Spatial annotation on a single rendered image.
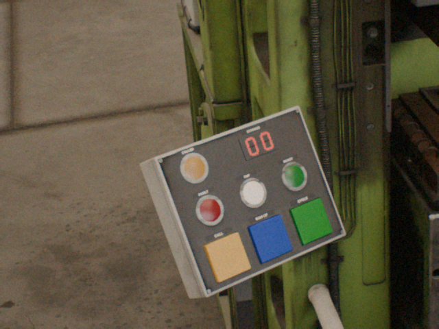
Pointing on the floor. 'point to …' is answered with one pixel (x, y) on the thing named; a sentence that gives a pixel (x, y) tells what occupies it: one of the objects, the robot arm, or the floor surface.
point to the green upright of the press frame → (274, 295)
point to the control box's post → (244, 304)
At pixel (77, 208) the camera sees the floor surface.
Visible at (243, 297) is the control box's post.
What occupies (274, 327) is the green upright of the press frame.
